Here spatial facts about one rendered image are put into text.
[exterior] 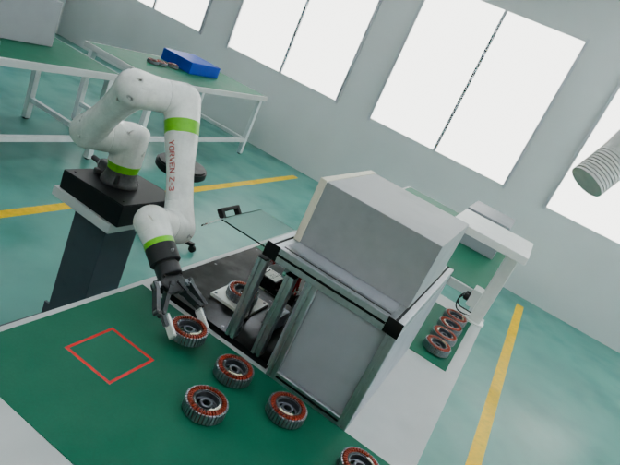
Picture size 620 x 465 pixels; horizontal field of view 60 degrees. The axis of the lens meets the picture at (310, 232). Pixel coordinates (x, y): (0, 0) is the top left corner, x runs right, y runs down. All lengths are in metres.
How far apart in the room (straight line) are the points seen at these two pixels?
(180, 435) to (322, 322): 0.47
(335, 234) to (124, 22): 7.44
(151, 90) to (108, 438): 1.03
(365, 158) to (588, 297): 2.88
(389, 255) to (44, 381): 0.90
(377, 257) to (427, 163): 4.93
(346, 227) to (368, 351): 0.35
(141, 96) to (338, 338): 0.95
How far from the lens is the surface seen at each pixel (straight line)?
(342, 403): 1.58
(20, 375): 1.41
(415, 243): 1.47
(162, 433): 1.35
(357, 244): 1.52
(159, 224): 1.66
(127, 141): 2.18
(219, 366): 1.53
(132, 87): 1.79
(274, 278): 1.78
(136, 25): 8.59
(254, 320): 1.81
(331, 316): 1.50
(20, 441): 1.28
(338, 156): 6.74
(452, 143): 6.34
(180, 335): 1.57
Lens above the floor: 1.68
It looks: 19 degrees down
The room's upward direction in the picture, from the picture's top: 25 degrees clockwise
